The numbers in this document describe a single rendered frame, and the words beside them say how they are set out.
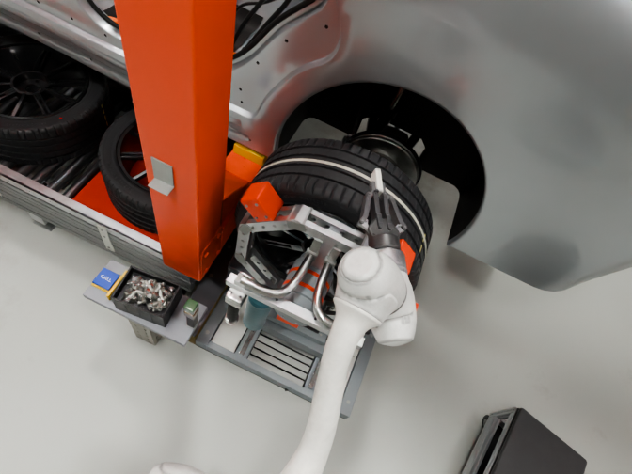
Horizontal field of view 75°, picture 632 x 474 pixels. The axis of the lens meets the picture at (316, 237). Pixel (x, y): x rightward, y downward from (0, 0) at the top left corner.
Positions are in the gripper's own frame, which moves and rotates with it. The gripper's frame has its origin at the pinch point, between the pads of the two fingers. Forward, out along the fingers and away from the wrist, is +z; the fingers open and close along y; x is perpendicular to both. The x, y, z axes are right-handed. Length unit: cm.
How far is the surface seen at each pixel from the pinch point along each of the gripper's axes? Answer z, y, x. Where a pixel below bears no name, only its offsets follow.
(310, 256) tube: -10.3, -9.7, -26.2
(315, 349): -18, 20, -110
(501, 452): -64, 92, -83
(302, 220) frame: -4.6, -15.3, -16.2
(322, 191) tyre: 2.6, -10.9, -11.3
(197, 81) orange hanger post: 3.4, -46.4, 17.0
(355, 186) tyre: 4.6, -1.5, -9.2
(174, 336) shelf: -21, -45, -86
